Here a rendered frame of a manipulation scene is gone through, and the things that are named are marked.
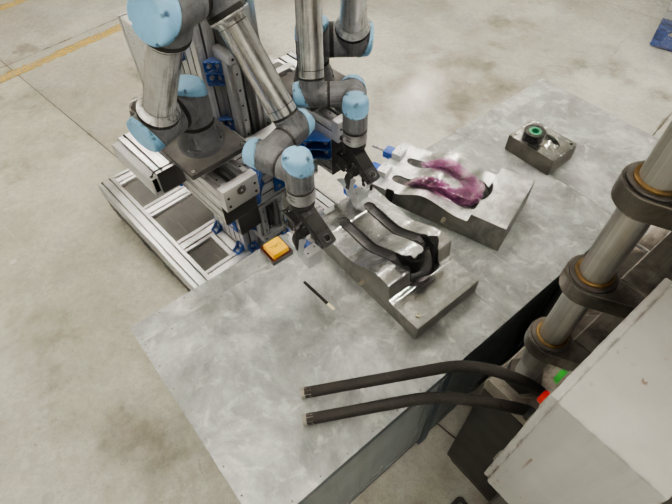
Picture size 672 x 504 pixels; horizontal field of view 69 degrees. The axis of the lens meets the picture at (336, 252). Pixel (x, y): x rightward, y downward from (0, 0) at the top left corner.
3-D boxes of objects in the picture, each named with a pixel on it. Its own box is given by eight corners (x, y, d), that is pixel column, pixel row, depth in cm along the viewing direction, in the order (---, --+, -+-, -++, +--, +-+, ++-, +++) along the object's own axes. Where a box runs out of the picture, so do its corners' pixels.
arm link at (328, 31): (296, 48, 178) (293, 10, 167) (333, 47, 178) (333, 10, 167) (295, 66, 171) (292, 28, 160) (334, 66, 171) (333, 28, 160)
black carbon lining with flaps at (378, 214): (335, 226, 161) (334, 205, 153) (371, 202, 167) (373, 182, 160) (410, 294, 144) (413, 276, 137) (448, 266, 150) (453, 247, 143)
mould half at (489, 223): (367, 192, 180) (368, 170, 171) (402, 152, 193) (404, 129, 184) (497, 251, 162) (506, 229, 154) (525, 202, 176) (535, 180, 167)
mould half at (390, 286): (310, 237, 167) (308, 210, 156) (367, 201, 177) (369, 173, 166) (415, 339, 143) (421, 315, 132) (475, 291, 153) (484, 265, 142)
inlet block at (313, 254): (283, 243, 152) (281, 231, 148) (296, 235, 154) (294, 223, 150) (309, 269, 146) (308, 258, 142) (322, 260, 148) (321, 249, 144)
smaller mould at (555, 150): (504, 148, 194) (509, 134, 188) (528, 133, 199) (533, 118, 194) (547, 175, 184) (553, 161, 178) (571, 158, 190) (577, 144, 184)
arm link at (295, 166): (290, 138, 121) (319, 149, 118) (293, 171, 130) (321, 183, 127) (271, 156, 117) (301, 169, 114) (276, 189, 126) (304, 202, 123)
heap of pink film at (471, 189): (401, 187, 173) (403, 171, 167) (425, 159, 182) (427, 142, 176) (470, 217, 164) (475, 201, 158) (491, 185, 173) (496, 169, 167)
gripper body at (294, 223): (304, 212, 143) (301, 182, 134) (322, 229, 139) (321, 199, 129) (282, 225, 140) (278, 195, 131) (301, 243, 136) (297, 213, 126)
